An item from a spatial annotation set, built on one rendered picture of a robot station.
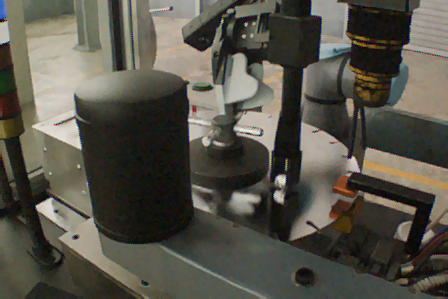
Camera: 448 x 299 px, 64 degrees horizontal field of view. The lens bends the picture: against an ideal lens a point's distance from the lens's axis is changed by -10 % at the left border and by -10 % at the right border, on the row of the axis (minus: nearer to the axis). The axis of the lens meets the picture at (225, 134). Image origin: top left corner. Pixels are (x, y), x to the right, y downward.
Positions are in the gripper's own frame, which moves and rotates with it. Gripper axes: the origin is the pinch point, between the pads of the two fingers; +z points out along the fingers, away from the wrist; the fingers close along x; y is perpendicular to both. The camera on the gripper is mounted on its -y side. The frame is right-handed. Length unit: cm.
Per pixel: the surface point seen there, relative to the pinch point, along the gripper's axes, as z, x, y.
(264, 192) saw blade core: 8.1, -2.9, 9.4
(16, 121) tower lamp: 5.5, -18.3, -21.1
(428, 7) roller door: -279, 509, -82
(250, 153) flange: 4.0, 0.1, 4.6
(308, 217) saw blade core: 9.7, -3.3, 15.2
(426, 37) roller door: -240, 532, -88
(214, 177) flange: 7.5, -5.3, 4.3
